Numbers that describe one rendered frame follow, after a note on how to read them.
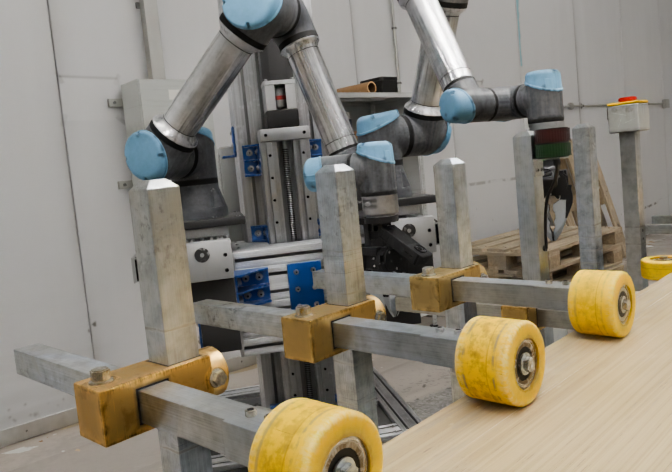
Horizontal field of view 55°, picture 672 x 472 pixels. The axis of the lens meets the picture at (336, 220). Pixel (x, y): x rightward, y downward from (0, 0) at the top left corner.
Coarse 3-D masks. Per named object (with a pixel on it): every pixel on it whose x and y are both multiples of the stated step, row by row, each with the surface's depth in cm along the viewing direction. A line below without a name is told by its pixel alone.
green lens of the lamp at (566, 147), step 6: (546, 144) 110; (552, 144) 109; (558, 144) 109; (564, 144) 110; (570, 144) 111; (540, 150) 111; (546, 150) 110; (552, 150) 110; (558, 150) 109; (564, 150) 110; (570, 150) 111; (540, 156) 111; (546, 156) 110; (552, 156) 110
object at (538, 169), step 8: (552, 128) 110; (536, 144) 112; (544, 144) 110; (536, 160) 113; (536, 168) 114; (536, 176) 114; (552, 184) 113; (544, 208) 115; (544, 216) 115; (544, 224) 115; (544, 232) 116; (544, 240) 116; (544, 248) 116
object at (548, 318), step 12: (396, 300) 134; (408, 300) 131; (420, 312) 130; (432, 312) 128; (444, 312) 126; (480, 312) 120; (492, 312) 118; (540, 312) 112; (552, 312) 110; (564, 312) 109; (540, 324) 112; (552, 324) 111; (564, 324) 109
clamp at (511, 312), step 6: (504, 306) 113; (510, 306) 112; (516, 306) 111; (504, 312) 113; (510, 312) 112; (516, 312) 111; (522, 312) 110; (528, 312) 110; (534, 312) 112; (510, 318) 112; (516, 318) 111; (522, 318) 110; (528, 318) 110; (534, 318) 112
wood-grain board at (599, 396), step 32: (640, 320) 85; (576, 352) 75; (608, 352) 74; (640, 352) 73; (544, 384) 66; (576, 384) 65; (608, 384) 64; (640, 384) 63; (448, 416) 60; (480, 416) 59; (512, 416) 59; (544, 416) 58; (576, 416) 57; (608, 416) 57; (640, 416) 56; (384, 448) 55; (416, 448) 54; (448, 448) 54; (480, 448) 53; (512, 448) 52; (544, 448) 52; (576, 448) 51; (608, 448) 51; (640, 448) 50
